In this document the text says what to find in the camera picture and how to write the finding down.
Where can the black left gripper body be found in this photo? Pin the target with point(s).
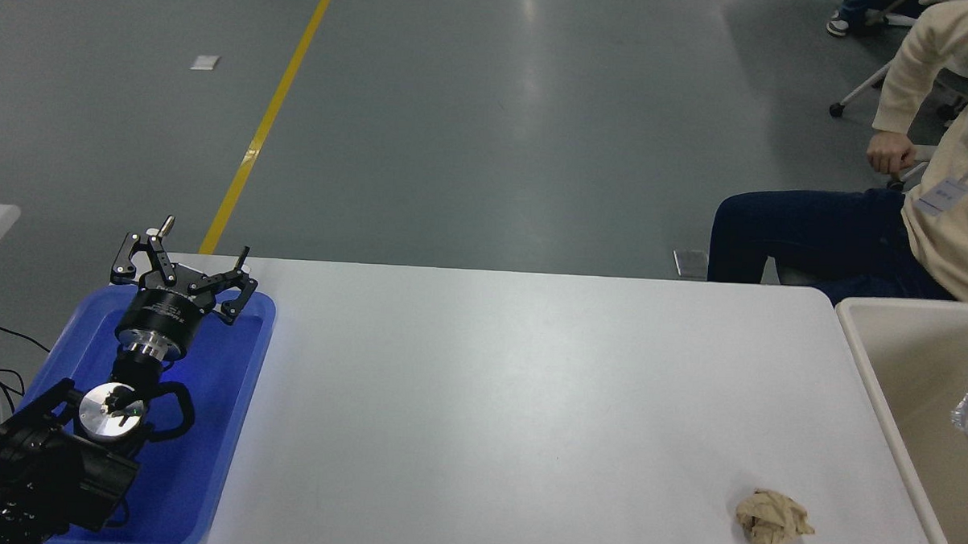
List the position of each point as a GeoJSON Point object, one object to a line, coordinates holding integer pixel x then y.
{"type": "Point", "coordinates": [160, 313]}

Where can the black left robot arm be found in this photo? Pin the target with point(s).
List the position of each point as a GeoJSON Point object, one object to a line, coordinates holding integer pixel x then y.
{"type": "Point", "coordinates": [42, 474]}

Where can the metal floor plate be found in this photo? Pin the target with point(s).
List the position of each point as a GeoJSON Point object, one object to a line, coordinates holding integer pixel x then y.
{"type": "Point", "coordinates": [690, 263]}

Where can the person's hand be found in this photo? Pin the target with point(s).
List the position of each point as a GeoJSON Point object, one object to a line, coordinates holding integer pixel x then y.
{"type": "Point", "coordinates": [891, 153]}

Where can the blue plastic tray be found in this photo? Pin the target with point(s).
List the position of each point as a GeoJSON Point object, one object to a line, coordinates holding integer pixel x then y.
{"type": "Point", "coordinates": [222, 392]}

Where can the person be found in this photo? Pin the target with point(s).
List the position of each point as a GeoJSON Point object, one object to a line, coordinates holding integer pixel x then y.
{"type": "Point", "coordinates": [840, 23]}
{"type": "Point", "coordinates": [815, 235]}

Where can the crumpled tan paper ball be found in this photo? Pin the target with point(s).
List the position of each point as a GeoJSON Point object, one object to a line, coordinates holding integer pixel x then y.
{"type": "Point", "coordinates": [769, 519]}

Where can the white office chair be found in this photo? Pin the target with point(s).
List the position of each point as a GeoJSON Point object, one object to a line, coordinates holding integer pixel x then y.
{"type": "Point", "coordinates": [861, 90]}

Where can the large pale plastic bin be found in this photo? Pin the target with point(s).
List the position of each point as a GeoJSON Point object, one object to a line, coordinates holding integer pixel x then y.
{"type": "Point", "coordinates": [915, 368]}

